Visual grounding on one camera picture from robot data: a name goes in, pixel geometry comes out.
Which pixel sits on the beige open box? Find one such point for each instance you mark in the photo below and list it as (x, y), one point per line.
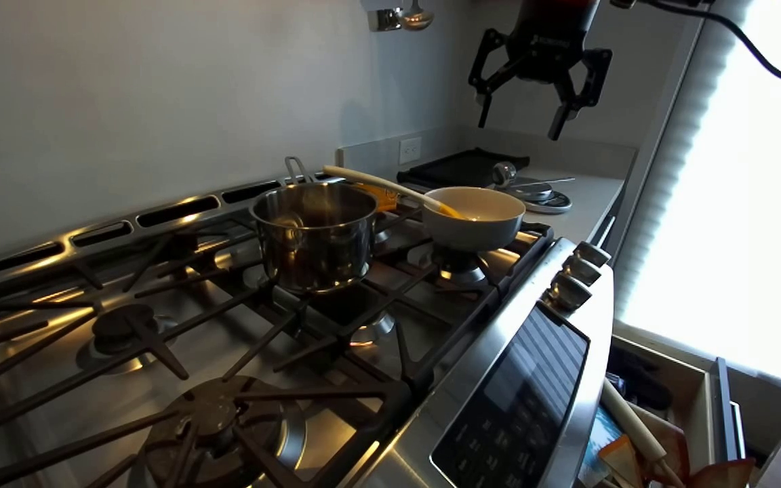
(679, 397)

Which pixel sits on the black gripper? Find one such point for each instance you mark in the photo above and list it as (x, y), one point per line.
(549, 50)

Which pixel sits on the stainless steel gas stove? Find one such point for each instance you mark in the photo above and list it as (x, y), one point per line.
(228, 362)

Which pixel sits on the cream cylindrical rod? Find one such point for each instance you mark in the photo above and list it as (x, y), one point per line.
(634, 423)

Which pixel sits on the white window blind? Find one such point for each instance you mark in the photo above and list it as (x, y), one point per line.
(679, 151)

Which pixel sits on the silver stove knob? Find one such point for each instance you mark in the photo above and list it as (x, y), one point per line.
(568, 291)
(595, 252)
(582, 269)

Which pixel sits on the wooden mixer spoon yellow head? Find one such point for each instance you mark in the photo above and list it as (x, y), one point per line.
(380, 181)

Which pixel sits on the stainless steel pot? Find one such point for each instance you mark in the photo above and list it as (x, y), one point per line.
(317, 240)

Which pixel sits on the black griddle tray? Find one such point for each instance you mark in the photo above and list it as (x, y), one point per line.
(460, 165)

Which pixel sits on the white wall outlet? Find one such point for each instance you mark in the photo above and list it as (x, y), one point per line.
(409, 150)

